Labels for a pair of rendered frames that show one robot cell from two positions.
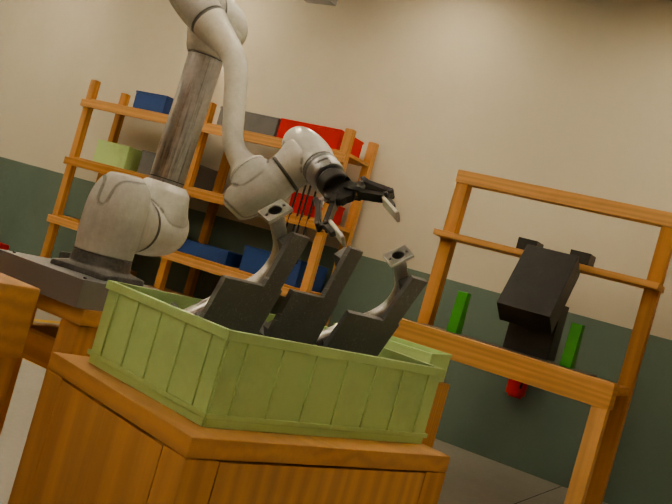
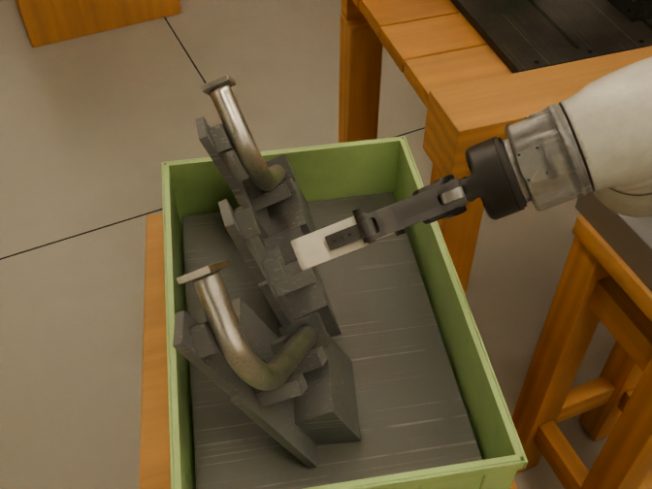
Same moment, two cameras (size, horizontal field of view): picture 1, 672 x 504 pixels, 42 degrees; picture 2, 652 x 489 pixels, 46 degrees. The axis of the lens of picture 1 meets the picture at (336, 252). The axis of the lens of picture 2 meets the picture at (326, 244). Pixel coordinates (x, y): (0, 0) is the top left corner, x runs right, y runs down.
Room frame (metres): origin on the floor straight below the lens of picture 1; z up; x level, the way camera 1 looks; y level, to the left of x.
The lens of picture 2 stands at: (2.24, -0.49, 1.79)
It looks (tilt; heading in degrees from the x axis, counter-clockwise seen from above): 47 degrees down; 125
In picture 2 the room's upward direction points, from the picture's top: straight up
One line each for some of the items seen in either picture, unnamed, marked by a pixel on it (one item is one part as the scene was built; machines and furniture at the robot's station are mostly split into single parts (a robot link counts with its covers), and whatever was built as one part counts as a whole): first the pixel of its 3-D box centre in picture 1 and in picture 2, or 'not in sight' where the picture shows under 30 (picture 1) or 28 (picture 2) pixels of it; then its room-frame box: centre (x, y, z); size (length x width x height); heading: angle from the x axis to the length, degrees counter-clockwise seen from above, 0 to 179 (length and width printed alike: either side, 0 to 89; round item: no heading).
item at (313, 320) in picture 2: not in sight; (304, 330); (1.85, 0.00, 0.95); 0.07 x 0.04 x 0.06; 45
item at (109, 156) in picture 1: (191, 225); not in sight; (7.89, 1.34, 1.10); 3.01 x 0.55 x 2.20; 61
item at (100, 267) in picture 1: (94, 262); not in sight; (2.27, 0.60, 0.95); 0.22 x 0.18 x 0.06; 66
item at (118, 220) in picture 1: (117, 214); not in sight; (2.28, 0.58, 1.08); 0.18 x 0.16 x 0.22; 161
